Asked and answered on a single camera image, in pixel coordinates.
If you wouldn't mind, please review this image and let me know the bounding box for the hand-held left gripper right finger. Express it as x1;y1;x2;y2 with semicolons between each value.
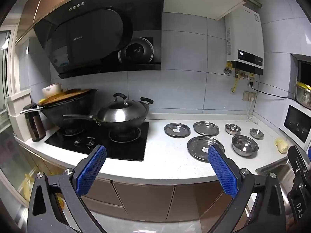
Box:
207;144;289;233

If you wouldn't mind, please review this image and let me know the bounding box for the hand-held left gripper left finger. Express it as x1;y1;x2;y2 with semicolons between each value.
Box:
27;144;107;233

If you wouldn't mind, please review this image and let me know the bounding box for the stainless steel plate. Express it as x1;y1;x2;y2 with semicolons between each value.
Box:
164;123;191;137
193;121;220;137
187;136;225;162

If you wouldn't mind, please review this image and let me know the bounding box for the large stainless steel bowl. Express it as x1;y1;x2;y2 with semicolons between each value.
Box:
232;135;259;156

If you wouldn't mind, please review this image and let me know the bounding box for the yellow cloth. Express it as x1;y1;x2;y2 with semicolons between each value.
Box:
274;138;289;154

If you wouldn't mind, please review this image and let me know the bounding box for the stainless steel sink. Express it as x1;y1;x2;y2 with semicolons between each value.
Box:
256;156;295;224

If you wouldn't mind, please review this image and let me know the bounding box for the brown base cabinet door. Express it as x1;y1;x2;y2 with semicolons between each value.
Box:
81;173;123;207
113;182;175;223
166;186;234;227

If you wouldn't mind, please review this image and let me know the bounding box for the white microwave oven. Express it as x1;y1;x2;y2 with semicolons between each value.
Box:
279;104;311;149

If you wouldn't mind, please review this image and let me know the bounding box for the black glass gas stove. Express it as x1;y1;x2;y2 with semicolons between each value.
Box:
44;121;150;162

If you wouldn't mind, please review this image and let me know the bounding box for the medium stainless steel bowl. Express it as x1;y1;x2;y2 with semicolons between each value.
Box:
225;123;241;135

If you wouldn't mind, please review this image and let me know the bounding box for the small stainless steel bowl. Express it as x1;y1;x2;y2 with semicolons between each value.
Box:
250;128;264;139

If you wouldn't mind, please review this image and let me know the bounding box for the stainless steel pot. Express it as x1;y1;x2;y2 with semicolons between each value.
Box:
295;84;311;109

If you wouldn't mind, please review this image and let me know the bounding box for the steel wok lid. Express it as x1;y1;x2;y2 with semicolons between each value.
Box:
97;93;146;122

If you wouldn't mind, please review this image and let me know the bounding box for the large black wok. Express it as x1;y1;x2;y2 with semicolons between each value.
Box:
20;89;98;129

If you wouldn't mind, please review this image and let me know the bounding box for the steel wok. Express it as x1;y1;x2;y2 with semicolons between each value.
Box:
63;97;154;130

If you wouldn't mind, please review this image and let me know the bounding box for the dark brown thermos jug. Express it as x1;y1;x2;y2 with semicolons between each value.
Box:
23;103;47;142

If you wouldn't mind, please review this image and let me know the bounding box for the wooden cutting board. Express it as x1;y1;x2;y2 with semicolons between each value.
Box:
38;89;93;106

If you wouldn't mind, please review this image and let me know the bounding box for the white ceramic bowl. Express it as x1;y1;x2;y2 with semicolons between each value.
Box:
42;83;63;99

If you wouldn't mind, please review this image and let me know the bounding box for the black range hood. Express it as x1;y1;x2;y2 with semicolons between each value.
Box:
33;0;163;79

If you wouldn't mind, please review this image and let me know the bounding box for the white gas water heater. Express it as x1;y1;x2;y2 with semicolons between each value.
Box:
224;6;265;76

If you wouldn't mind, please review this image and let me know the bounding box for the gas burner ring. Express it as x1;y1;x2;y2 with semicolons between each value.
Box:
63;127;85;137
108;127;142;143

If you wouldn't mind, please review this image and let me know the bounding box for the white power cable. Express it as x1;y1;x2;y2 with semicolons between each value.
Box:
246;97;256;123

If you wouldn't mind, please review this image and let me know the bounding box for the black power cable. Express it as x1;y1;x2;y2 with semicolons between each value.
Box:
250;82;295;100

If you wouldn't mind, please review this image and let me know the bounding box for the wall outlet with white plug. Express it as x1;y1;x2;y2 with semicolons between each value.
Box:
243;91;257;102

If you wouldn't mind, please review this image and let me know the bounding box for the yellow gas hose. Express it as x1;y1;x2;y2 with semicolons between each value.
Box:
231;70;240;93

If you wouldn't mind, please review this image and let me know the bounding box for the white window frame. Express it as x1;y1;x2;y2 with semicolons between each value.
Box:
0;24;32;142

